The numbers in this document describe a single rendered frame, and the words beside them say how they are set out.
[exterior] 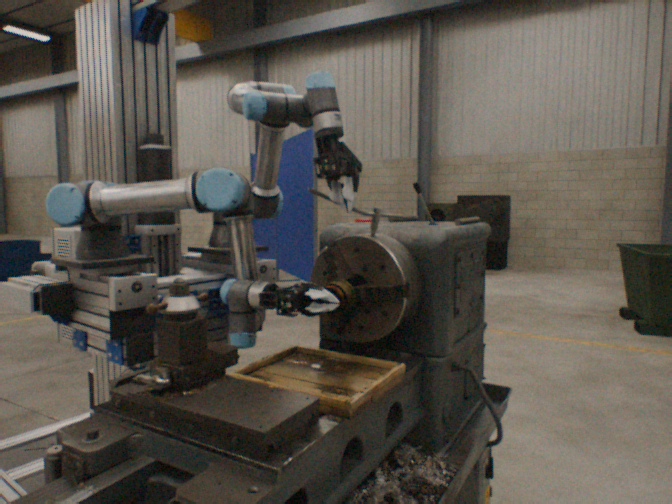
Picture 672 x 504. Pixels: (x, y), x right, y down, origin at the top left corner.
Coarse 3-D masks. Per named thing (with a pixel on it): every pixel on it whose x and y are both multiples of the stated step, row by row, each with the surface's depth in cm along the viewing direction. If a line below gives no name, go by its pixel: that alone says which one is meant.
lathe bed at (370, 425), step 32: (352, 352) 154; (416, 384) 147; (320, 416) 112; (384, 416) 128; (416, 416) 145; (352, 448) 119; (384, 448) 126; (64, 480) 84; (96, 480) 83; (128, 480) 85; (160, 480) 88; (320, 480) 101; (352, 480) 112
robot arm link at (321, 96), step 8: (320, 72) 124; (328, 72) 126; (312, 80) 125; (320, 80) 124; (328, 80) 125; (312, 88) 125; (320, 88) 124; (328, 88) 124; (304, 96) 130; (312, 96) 125; (320, 96) 124; (328, 96) 124; (336, 96) 126; (304, 104) 130; (312, 104) 125; (320, 104) 124; (328, 104) 124; (336, 104) 125; (312, 112) 126; (320, 112) 124
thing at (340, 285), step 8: (336, 280) 134; (344, 280) 133; (328, 288) 129; (336, 288) 129; (344, 288) 131; (352, 288) 132; (336, 296) 128; (344, 296) 130; (352, 296) 132; (344, 304) 130; (352, 304) 133; (328, 312) 131; (336, 312) 129
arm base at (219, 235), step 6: (216, 222) 187; (222, 222) 186; (216, 228) 187; (222, 228) 186; (216, 234) 186; (222, 234) 185; (210, 240) 188; (216, 240) 186; (222, 240) 185; (228, 240) 186; (210, 246) 188; (216, 246) 186; (222, 246) 185; (228, 246) 185
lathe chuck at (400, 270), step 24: (336, 240) 144; (360, 240) 140; (384, 240) 142; (360, 264) 141; (384, 264) 137; (408, 264) 140; (408, 288) 137; (360, 312) 142; (384, 312) 139; (408, 312) 140; (360, 336) 143; (384, 336) 139
